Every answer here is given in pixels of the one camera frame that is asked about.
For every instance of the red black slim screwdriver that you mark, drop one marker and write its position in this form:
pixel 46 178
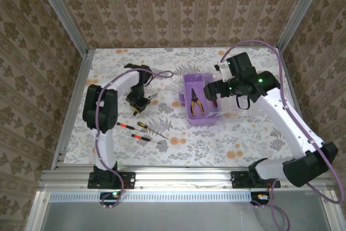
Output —
pixel 125 125
pixel 138 136

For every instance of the purple plastic tool box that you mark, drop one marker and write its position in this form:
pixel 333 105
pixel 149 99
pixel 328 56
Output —
pixel 194 121

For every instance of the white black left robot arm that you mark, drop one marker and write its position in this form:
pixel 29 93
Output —
pixel 105 144

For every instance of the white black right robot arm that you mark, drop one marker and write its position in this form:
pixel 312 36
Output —
pixel 286 117

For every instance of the floral printed tablecloth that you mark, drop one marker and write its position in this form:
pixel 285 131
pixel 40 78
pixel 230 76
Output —
pixel 189 147

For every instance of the long aluminium base beam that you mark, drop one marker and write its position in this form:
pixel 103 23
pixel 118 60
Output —
pixel 183 178

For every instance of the grey metal shelf panel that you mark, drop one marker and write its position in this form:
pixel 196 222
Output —
pixel 175 217

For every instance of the right aluminium side rail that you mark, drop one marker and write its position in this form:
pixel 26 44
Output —
pixel 290 79

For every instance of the aluminium side rail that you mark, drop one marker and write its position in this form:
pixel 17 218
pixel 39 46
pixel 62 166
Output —
pixel 290 79
pixel 73 106

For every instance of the left aluminium side rail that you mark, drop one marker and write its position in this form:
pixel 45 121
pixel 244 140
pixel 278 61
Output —
pixel 73 106

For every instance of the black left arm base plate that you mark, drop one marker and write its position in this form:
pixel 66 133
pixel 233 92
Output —
pixel 129 181

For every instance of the right aluminium corner post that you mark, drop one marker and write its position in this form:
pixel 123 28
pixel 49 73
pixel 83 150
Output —
pixel 300 12

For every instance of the aluminium corner post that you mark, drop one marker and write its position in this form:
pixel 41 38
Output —
pixel 60 12
pixel 300 12

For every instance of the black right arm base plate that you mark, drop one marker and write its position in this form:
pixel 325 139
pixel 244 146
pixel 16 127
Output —
pixel 238 181

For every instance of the left aluminium corner post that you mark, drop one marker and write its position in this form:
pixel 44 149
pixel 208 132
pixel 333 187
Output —
pixel 60 12

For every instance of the aluminium frame strut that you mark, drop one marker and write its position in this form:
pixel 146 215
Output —
pixel 329 212
pixel 36 212

